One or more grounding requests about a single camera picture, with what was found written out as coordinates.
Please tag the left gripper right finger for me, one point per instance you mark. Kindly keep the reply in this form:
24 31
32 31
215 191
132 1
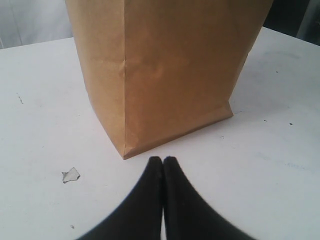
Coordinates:
187 215

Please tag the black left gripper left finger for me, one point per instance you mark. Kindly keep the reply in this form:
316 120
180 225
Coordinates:
139 216

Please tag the brown paper bag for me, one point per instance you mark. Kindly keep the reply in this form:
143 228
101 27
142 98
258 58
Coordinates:
156 70

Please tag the small torn plastic scrap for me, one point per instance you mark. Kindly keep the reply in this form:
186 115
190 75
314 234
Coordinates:
70 176

